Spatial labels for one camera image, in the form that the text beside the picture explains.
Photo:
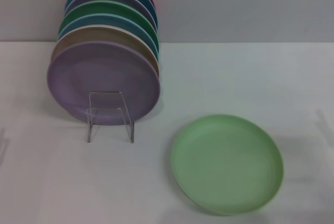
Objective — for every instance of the dark green plate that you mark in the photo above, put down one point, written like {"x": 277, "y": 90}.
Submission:
{"x": 104, "y": 7}

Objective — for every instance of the light green plate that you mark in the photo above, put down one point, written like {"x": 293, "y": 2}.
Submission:
{"x": 227, "y": 164}

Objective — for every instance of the light blue plate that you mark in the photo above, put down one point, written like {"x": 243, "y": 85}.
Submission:
{"x": 104, "y": 20}

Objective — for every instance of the purple plate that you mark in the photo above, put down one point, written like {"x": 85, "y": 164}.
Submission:
{"x": 104, "y": 72}

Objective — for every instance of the beige plate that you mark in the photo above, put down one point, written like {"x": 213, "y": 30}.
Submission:
{"x": 91, "y": 34}

